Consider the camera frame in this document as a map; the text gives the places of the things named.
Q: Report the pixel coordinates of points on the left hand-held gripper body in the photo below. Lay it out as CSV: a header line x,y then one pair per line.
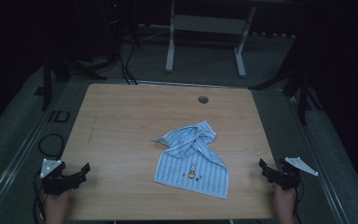
x,y
52,182

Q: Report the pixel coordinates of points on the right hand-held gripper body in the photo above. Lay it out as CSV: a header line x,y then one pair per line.
x,y
289,179

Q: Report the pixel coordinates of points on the blue striped towel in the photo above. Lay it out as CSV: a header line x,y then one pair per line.
x,y
192,161

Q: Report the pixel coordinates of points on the person's right hand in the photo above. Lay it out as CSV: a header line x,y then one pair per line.
x,y
284,203

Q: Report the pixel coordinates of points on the person's left hand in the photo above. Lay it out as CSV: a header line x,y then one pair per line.
x,y
57,207

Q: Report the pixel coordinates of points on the black metal stand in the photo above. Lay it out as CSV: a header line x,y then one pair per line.
x,y
47,84
303,93

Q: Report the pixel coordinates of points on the round grey table grommet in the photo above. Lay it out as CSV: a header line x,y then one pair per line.
x,y
203,100

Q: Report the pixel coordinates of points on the dark equipment rack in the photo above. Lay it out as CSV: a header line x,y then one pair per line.
x,y
116,21

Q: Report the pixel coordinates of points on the metal floor rail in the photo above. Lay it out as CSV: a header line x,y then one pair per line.
x,y
320,161
15,161

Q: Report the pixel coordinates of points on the white metal desk frame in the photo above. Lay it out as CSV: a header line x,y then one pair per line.
x,y
206,24

